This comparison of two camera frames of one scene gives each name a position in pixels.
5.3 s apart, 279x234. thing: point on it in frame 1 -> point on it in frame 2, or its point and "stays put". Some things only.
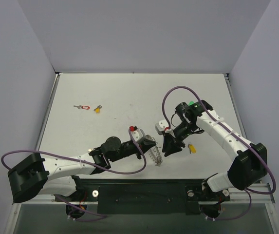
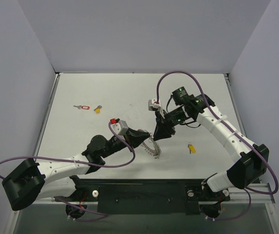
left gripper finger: x=145 y=144 -> x=135 y=137
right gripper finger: x=170 y=146 -> x=163 y=130
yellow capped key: x=97 y=109 stays put
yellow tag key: x=191 y=148 stays put
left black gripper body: x=143 y=146 -> x=130 y=136
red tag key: x=84 y=107 stays put
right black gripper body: x=171 y=139 -> x=165 y=120
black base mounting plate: x=181 y=196 stays put
